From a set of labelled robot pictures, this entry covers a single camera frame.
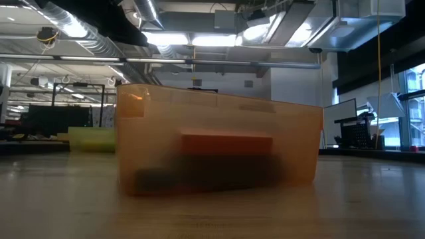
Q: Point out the black screen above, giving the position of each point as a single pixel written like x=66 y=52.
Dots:
x=56 y=121

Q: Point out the red can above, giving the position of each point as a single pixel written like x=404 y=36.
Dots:
x=414 y=148

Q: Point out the rectangular metal air duct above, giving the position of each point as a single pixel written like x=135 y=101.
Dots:
x=362 y=30

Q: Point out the red arch block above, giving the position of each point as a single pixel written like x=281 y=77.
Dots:
x=225 y=143

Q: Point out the large blue block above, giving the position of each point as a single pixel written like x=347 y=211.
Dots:
x=232 y=172

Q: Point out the ceiling light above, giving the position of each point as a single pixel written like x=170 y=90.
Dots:
x=167 y=39
x=214 y=40

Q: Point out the grey ceiling pipe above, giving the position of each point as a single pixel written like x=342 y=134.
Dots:
x=216 y=62

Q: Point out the orange plastic bin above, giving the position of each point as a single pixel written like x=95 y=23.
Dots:
x=149 y=132

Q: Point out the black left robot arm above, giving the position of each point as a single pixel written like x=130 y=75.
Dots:
x=99 y=20

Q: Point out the yellow plastic bin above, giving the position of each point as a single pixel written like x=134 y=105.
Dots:
x=91 y=139

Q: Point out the grey ceiling box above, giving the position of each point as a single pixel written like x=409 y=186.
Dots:
x=225 y=19

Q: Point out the black perforated box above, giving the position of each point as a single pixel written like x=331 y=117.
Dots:
x=355 y=134

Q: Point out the whiteboard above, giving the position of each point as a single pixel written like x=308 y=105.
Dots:
x=340 y=113

